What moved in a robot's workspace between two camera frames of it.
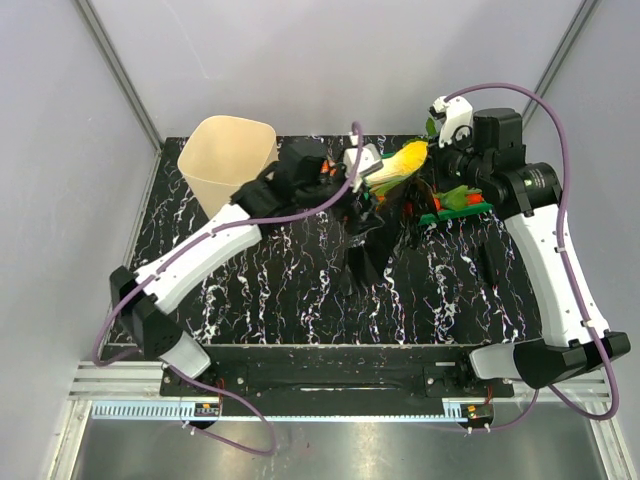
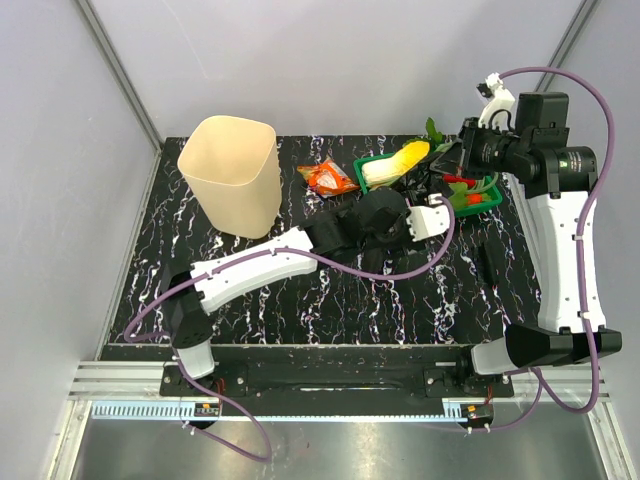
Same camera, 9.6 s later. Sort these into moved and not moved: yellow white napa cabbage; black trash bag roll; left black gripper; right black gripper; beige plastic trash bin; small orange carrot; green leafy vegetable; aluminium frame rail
Moved: right black gripper; left black gripper; black trash bag roll
Not moved: yellow white napa cabbage; aluminium frame rail; small orange carrot; green leafy vegetable; beige plastic trash bin
